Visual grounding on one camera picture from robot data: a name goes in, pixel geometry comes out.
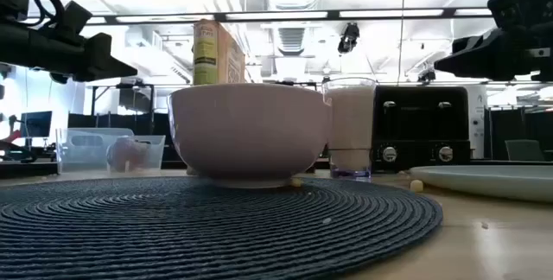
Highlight glass of milk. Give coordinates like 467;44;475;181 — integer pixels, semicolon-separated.
321;76;378;182

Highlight white ceramic bowl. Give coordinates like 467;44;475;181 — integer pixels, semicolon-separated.
167;82;333;189

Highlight orange cardboard cereal box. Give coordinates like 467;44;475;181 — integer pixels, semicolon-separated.
192;19;246;86

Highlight black four-slot toaster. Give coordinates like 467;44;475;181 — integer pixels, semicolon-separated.
371;85;472;173

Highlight dark woven round placemat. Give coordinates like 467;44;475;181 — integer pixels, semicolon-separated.
0;175;444;280

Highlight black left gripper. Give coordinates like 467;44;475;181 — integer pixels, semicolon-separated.
0;22;138;83

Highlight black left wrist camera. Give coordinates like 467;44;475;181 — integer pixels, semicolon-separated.
63;1;94;35

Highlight black hanging camera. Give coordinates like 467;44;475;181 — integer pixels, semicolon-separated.
337;22;360;54

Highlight light blue round plate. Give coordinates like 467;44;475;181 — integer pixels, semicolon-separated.
409;165;553;205

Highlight black computer monitor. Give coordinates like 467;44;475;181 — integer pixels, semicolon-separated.
20;111;53;138

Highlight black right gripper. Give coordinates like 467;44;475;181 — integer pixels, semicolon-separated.
434;23;553;83

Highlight clear plastic container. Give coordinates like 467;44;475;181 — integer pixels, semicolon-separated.
55;127;167;175

